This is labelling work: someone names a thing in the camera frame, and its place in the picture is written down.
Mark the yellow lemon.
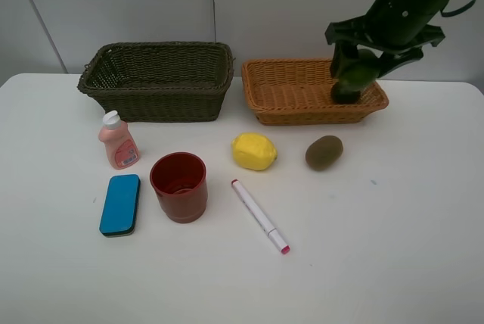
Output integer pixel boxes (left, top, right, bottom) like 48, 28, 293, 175
231, 132, 278, 171

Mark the dark brown wicker basket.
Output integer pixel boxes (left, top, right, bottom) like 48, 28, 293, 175
78, 42, 234, 123

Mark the orange wicker basket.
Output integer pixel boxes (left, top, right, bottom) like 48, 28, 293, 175
241, 58, 389, 126

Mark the brown kiwi fruit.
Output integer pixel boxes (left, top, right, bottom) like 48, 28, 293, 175
305, 136, 343, 171

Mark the green lime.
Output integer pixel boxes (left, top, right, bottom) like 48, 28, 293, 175
338, 48, 380, 92

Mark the white pink marker pen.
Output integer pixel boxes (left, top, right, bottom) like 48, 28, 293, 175
231, 179, 290, 254

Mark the dark mangosteen fruit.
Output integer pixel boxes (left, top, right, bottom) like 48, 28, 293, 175
330, 81, 361, 104

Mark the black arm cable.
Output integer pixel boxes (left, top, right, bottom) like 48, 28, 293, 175
440, 0, 478, 18

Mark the red plastic cup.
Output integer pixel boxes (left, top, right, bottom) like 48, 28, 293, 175
150, 152, 208, 224

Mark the pink bottle white cap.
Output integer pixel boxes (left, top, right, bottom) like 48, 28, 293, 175
98, 111, 140, 170

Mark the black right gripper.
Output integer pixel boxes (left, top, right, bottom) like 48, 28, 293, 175
325, 0, 476, 80

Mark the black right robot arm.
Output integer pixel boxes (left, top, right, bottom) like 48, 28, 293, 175
325, 0, 475, 78

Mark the blue whiteboard eraser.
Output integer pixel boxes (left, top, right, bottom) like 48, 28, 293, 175
99, 174, 141, 237

